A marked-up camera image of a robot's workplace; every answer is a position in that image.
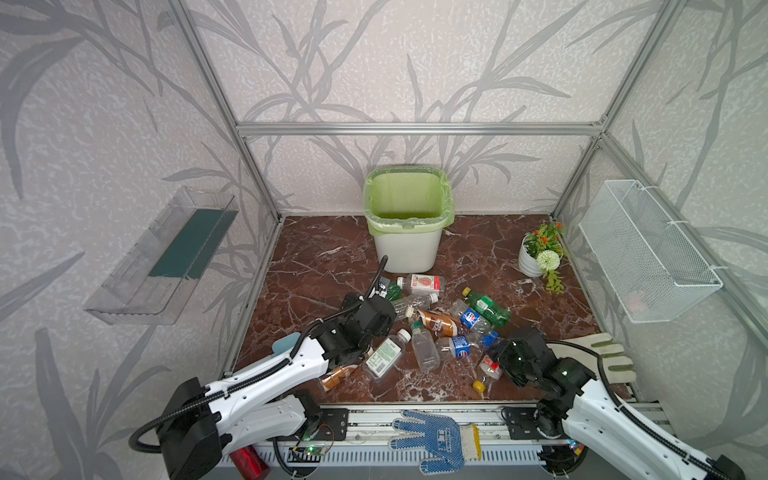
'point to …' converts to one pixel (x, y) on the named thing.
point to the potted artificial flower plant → (540, 252)
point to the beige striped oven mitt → (617, 366)
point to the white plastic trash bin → (409, 252)
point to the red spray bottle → (250, 465)
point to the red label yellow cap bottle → (491, 370)
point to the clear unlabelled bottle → (421, 302)
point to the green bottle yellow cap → (488, 307)
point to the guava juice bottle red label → (421, 283)
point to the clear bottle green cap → (426, 348)
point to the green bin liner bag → (407, 199)
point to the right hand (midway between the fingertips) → (488, 347)
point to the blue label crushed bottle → (460, 347)
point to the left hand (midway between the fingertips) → (378, 295)
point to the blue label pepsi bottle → (469, 317)
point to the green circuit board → (305, 454)
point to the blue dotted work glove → (442, 436)
